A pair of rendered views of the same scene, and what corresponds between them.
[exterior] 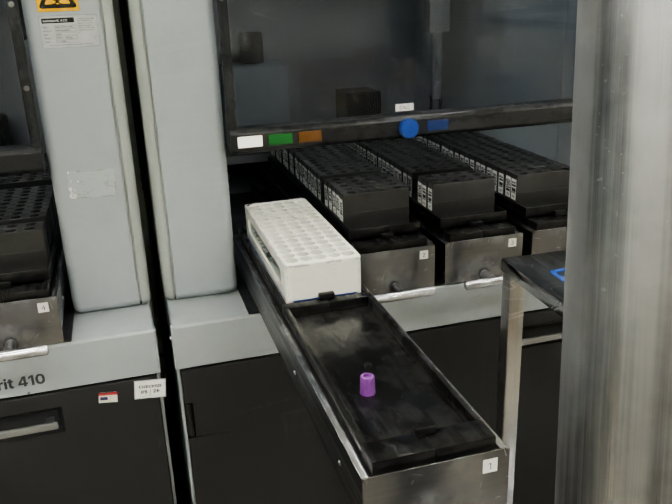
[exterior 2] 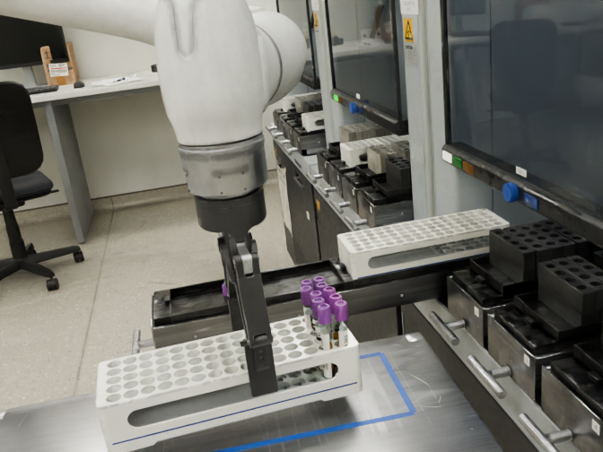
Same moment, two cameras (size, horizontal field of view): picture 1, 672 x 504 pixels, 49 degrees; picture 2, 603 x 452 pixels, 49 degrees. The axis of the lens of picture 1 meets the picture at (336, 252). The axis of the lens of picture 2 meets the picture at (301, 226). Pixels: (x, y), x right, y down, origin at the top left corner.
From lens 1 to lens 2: 1.42 m
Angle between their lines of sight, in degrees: 89
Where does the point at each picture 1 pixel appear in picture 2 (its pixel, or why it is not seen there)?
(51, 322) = (372, 220)
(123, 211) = (423, 176)
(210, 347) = not seen: hidden behind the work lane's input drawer
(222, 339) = not seen: hidden behind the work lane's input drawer
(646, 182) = not seen: outside the picture
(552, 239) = (556, 392)
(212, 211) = (449, 199)
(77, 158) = (413, 134)
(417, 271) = (474, 323)
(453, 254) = (492, 329)
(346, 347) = (283, 285)
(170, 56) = (436, 81)
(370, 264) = (453, 291)
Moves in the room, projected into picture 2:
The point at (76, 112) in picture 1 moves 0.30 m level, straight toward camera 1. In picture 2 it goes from (413, 105) to (277, 127)
